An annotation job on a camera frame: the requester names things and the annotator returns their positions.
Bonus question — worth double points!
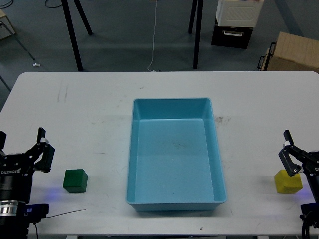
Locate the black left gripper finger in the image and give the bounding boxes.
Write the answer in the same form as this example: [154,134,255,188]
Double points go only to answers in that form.
[0,131,6,157]
[25,127,55,173]

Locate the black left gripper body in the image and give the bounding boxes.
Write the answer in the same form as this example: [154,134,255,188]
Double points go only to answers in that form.
[0,152,34,202]

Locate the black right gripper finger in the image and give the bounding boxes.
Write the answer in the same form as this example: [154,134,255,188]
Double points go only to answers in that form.
[279,129,308,177]

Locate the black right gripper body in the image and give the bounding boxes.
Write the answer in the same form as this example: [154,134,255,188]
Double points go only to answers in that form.
[303,151,319,179]

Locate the yellow cube block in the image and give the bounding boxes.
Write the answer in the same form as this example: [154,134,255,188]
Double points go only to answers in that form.
[274,170,303,194]

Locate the green cube block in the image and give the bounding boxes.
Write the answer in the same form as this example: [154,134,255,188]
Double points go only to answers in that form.
[63,169,88,193]

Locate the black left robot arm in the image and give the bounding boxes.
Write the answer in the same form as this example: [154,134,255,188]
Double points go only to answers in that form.
[0,127,55,239]

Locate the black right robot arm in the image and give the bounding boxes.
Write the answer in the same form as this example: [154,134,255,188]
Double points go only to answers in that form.
[279,129,319,239]

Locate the white storage box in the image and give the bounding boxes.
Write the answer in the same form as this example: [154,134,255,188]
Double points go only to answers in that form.
[216,0,264,27]

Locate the wooden cabinet with metal leg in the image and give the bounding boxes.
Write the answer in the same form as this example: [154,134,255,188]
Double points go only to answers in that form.
[0,10,35,61]

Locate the light blue plastic bin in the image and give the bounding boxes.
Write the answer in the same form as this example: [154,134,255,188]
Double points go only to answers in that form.
[126,98,227,211]

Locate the black left easel legs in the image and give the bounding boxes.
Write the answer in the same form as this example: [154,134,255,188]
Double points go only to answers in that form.
[60,0,94,72]

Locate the black easel legs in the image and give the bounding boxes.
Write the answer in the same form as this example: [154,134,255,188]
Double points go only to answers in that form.
[188,0,203,70]
[60,0,94,72]

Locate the black right easel legs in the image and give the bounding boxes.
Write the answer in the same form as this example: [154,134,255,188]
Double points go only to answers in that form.
[188,0,203,70]

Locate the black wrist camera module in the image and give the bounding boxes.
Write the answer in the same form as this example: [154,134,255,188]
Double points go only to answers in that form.
[23,204,49,223]

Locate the cardboard box with handles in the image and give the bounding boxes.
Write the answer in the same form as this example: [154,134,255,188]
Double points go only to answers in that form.
[257,32,319,72]

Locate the black box with handle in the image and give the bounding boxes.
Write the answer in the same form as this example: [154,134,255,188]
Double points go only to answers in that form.
[211,19,253,49]

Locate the white hanging cable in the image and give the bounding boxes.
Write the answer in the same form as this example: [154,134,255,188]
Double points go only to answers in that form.
[147,0,160,72]

